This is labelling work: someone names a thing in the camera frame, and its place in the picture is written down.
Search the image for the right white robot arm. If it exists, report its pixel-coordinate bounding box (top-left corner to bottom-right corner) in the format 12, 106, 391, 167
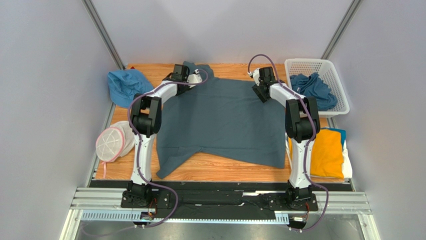
248, 67, 320, 210

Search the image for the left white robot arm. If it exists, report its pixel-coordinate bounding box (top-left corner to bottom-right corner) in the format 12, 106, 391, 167
121, 64, 209, 208

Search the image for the folded teal t shirt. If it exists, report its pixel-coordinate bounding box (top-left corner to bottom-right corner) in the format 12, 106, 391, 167
328, 127, 347, 148

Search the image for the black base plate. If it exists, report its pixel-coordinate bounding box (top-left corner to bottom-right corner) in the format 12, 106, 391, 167
89, 179, 354, 221

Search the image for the right aluminium corner post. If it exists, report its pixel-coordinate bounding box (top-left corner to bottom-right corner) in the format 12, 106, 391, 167
321, 0, 363, 60

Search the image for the blue bucket hat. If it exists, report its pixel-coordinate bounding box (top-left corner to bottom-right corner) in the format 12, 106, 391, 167
107, 69, 154, 108

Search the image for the folded yellow t shirt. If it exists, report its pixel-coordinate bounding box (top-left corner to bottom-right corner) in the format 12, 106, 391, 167
287, 128, 345, 180

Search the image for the white plastic basket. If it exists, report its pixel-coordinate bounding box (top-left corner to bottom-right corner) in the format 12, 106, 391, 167
284, 58, 350, 118

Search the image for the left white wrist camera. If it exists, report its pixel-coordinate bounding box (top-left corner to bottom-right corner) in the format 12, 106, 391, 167
187, 69, 204, 88

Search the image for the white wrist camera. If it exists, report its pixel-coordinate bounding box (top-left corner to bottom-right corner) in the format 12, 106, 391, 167
247, 68, 260, 86
187, 69, 204, 88

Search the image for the aluminium corner post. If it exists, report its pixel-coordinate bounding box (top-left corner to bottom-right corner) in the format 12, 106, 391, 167
321, 0, 363, 60
82, 0, 126, 70

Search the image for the left aluminium corner post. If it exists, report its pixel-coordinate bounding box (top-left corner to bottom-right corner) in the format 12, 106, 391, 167
82, 0, 126, 70

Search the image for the white pink mesh laundry bag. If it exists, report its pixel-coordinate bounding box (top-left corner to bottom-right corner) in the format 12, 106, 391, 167
95, 120, 135, 179

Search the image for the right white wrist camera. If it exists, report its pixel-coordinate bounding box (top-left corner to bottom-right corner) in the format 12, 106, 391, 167
247, 68, 260, 86

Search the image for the grey-blue t shirt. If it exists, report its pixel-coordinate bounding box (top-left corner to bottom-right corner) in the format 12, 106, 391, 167
156, 62, 286, 179
289, 72, 338, 111

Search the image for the grey-blue t shirt in basket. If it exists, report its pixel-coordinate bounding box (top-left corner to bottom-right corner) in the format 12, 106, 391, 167
289, 72, 338, 111

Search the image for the aluminium frame rail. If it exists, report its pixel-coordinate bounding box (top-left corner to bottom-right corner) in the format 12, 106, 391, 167
60, 187, 380, 240

